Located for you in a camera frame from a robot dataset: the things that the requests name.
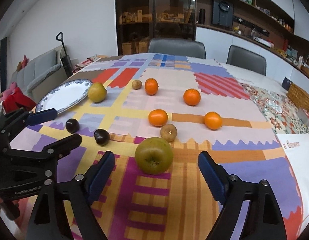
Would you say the floral patterned table mat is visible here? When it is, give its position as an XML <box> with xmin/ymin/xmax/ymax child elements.
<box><xmin>241</xmin><ymin>83</ymin><xmax>309</xmax><ymax>134</ymax></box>

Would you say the grey chair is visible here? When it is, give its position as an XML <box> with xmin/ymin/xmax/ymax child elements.
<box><xmin>148</xmin><ymin>38</ymin><xmax>206</xmax><ymax>59</ymax></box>
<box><xmin>227</xmin><ymin>45</ymin><xmax>267</xmax><ymax>76</ymax></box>

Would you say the folded striped cloth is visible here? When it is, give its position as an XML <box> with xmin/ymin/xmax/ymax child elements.
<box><xmin>73</xmin><ymin>55</ymin><xmax>107</xmax><ymax>74</ymax></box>

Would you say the pink plush toy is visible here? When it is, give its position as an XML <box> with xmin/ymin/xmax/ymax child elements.
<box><xmin>0</xmin><ymin>82</ymin><xmax>17</xmax><ymax>102</ymax></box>

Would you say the grey chair left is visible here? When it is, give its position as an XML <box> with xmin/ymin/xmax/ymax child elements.
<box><xmin>148</xmin><ymin>38</ymin><xmax>206</xmax><ymax>59</ymax></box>

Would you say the dark glass display cabinet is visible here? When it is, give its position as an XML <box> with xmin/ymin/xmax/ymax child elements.
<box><xmin>116</xmin><ymin>0</ymin><xmax>196</xmax><ymax>55</ymax></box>

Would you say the brown kiwi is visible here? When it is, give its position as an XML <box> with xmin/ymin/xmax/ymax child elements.
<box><xmin>132</xmin><ymin>80</ymin><xmax>142</xmax><ymax>90</ymax></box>
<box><xmin>160</xmin><ymin>124</ymin><xmax>177</xmax><ymax>142</ymax></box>

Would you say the blue white porcelain plate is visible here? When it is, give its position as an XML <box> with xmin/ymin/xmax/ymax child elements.
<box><xmin>35</xmin><ymin>79</ymin><xmax>92</xmax><ymax>114</ymax></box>

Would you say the dark blue mug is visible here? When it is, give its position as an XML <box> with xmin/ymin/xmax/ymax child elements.
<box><xmin>282</xmin><ymin>77</ymin><xmax>293</xmax><ymax>91</ymax></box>

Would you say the orange mandarin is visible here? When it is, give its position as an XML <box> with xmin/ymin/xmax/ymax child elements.
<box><xmin>144</xmin><ymin>78</ymin><xmax>159</xmax><ymax>95</ymax></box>
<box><xmin>148</xmin><ymin>109</ymin><xmax>169</xmax><ymax>127</ymax></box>
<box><xmin>204</xmin><ymin>112</ymin><xmax>223</xmax><ymax>130</ymax></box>
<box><xmin>183</xmin><ymin>88</ymin><xmax>201</xmax><ymax>106</ymax></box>

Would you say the grey sofa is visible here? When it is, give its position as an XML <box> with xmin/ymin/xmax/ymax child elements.
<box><xmin>8</xmin><ymin>46</ymin><xmax>67</xmax><ymax>103</ymax></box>

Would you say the colourful patchwork tablecloth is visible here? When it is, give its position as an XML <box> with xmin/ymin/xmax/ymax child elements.
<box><xmin>12</xmin><ymin>54</ymin><xmax>303</xmax><ymax>239</ymax></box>

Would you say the black thermos bottle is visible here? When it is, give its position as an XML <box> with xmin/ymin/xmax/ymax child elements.
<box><xmin>198</xmin><ymin>8</ymin><xmax>205</xmax><ymax>25</ymax></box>

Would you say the green apple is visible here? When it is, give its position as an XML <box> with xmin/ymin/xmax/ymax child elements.
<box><xmin>135</xmin><ymin>137</ymin><xmax>173</xmax><ymax>175</ymax></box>

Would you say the black water dispenser appliance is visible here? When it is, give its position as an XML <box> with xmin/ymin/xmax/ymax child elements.
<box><xmin>212</xmin><ymin>0</ymin><xmax>234</xmax><ymax>28</ymax></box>

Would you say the grey chair right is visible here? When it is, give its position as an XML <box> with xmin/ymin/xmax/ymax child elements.
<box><xmin>227</xmin><ymin>45</ymin><xmax>267</xmax><ymax>76</ymax></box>

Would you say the black upright vacuum cleaner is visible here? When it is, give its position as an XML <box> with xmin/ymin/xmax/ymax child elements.
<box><xmin>56</xmin><ymin>32</ymin><xmax>73</xmax><ymax>77</ymax></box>

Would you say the dark plum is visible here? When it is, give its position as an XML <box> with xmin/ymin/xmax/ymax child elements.
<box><xmin>65</xmin><ymin>118</ymin><xmax>80</xmax><ymax>134</ymax></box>
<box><xmin>94</xmin><ymin>129</ymin><xmax>110</xmax><ymax>146</ymax></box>

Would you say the red jacket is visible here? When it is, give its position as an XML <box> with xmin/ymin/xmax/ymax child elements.
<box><xmin>3</xmin><ymin>87</ymin><xmax>36</xmax><ymax>114</ymax></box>

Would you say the woven wicker basket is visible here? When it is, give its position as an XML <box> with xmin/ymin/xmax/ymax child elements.
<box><xmin>287</xmin><ymin>83</ymin><xmax>309</xmax><ymax>111</ymax></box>

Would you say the yellow green pear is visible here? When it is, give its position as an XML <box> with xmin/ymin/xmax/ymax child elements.
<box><xmin>87</xmin><ymin>82</ymin><xmax>107</xmax><ymax>103</ymax></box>

